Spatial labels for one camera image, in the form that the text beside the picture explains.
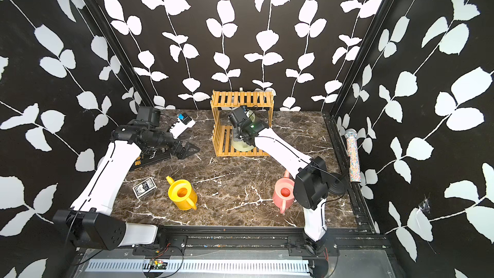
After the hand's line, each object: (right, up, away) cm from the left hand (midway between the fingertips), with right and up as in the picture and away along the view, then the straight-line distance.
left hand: (192, 139), depth 75 cm
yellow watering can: (-6, -24, +5) cm, 25 cm away
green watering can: (+18, -4, +23) cm, 30 cm away
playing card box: (-26, -23, +13) cm, 37 cm away
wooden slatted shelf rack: (+27, +16, +13) cm, 34 cm away
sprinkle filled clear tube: (+66, -4, +2) cm, 66 cm away
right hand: (+18, +4, +12) cm, 22 cm away
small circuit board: (-12, -47, -5) cm, 49 cm away
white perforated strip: (+38, -47, -5) cm, 61 cm away
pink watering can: (+36, -23, +1) cm, 43 cm away
